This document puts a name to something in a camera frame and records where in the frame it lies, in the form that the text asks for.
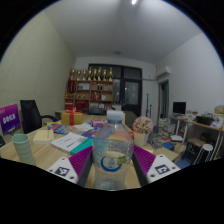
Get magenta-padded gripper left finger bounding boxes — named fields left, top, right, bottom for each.
left=46, top=145, right=94, bottom=188

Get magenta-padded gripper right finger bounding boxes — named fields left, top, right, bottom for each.
left=132, top=145, right=181, bottom=187

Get clear plastic water bottle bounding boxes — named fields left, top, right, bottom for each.
left=91, top=110, right=135, bottom=192

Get teal book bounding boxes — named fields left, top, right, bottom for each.
left=69, top=137, right=94, bottom=156

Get white printed booklet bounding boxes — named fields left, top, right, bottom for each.
left=50, top=131, right=88, bottom=154

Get pink flowers in white pot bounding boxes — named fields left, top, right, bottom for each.
left=132, top=115, right=155, bottom=148

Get blue and red book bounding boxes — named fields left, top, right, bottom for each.
left=47, top=123, right=71, bottom=135

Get stack of books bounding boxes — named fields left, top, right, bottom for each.
left=156, top=118, right=174, bottom=138

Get pink flat box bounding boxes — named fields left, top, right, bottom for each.
left=91, top=119, right=108, bottom=128

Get yellow gift box red ribbon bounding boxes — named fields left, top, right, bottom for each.
left=60, top=107, right=84, bottom=127

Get yellow paper envelope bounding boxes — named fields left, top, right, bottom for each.
left=32, top=128, right=55, bottom=145

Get grey armchair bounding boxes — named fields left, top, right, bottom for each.
left=123, top=110, right=138, bottom=128

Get wooden square stool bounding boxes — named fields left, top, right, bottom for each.
left=182, top=137, right=206, bottom=158

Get black tripod stand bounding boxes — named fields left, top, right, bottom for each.
left=144, top=93, right=153, bottom=118

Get pale green cup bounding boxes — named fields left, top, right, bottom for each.
left=11, top=133, right=37, bottom=167

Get black computer monitor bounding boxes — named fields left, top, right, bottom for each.
left=172, top=101, right=187, bottom=116

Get white round stool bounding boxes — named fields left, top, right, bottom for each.
left=193, top=143, right=214, bottom=166

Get long wooden side desk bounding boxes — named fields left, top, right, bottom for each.
left=169, top=114, right=224, bottom=161

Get black office chair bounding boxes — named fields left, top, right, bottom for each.
left=19, top=99, right=59, bottom=135

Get wooden shelf unit with trophies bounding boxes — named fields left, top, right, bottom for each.
left=64, top=66, right=114, bottom=113

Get dark glass double door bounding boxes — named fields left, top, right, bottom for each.
left=88, top=63, right=143, bottom=118

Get purple sign board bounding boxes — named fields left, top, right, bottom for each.
left=0, top=103, right=22, bottom=136

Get white wall air conditioner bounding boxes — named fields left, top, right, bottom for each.
left=155, top=65, right=172, bottom=80

